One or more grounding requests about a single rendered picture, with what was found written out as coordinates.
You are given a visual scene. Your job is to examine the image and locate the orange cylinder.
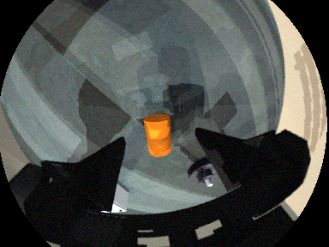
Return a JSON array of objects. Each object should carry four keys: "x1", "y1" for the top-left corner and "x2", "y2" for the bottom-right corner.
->
[{"x1": 144, "y1": 114, "x2": 171, "y2": 157}]

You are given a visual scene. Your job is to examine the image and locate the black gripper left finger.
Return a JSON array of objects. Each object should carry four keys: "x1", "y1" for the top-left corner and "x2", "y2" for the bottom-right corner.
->
[{"x1": 40, "y1": 136, "x2": 127, "y2": 213}]

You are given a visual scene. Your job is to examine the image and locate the black round pedestal with silver shaft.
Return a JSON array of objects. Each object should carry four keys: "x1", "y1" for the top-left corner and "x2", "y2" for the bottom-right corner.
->
[{"x1": 188, "y1": 159, "x2": 216, "y2": 186}]

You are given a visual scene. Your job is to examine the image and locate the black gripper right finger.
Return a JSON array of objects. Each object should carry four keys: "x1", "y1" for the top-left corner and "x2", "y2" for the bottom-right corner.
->
[{"x1": 195, "y1": 128, "x2": 275, "y2": 192}]

